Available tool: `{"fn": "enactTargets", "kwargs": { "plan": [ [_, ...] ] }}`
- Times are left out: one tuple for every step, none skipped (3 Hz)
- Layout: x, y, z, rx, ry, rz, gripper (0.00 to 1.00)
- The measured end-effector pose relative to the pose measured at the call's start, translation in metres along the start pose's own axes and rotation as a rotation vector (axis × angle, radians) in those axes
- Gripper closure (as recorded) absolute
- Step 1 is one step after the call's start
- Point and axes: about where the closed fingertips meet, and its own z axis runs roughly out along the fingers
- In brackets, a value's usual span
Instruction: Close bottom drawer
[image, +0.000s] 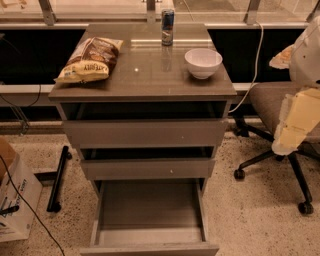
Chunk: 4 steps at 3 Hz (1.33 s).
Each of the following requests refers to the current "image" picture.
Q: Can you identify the grey drawer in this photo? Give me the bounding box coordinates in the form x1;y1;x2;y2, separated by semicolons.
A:
63;118;228;148
80;179;219;256
80;146;215;180

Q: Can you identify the white bowl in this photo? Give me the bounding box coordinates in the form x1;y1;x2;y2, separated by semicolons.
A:
184;48;223;79

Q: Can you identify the white cardboard box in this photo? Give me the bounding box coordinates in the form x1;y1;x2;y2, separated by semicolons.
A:
0;137;42;242

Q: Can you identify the grey drawer cabinet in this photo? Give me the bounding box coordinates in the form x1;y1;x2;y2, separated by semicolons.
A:
48;22;238;194

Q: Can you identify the yellow brown chip bag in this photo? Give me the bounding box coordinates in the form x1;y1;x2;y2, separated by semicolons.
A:
54;37;123;83

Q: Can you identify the black cable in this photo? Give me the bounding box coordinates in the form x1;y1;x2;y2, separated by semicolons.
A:
0;155;66;256

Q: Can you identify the blue energy drink can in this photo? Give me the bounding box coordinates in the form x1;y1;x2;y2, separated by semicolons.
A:
161;9;174;46

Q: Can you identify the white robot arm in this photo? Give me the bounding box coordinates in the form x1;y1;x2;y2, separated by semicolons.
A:
269;16;320;155

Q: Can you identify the black bar on floor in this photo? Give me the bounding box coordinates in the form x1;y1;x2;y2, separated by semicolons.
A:
47;146;72;213

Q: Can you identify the grey top drawer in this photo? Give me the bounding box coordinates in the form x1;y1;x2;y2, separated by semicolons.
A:
63;118;228;148

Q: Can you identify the grey bottom drawer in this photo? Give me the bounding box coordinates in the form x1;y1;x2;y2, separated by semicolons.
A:
80;179;219;256

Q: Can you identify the grey fabric office chair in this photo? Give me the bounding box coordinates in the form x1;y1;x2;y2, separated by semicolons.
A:
233;82;320;215

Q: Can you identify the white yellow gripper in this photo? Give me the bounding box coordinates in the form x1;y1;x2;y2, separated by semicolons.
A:
272;88;320;156

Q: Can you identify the white cable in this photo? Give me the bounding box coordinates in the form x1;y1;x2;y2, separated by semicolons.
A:
227;21;265;114

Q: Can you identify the grey middle drawer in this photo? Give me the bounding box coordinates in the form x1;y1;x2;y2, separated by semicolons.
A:
80;146;215;180

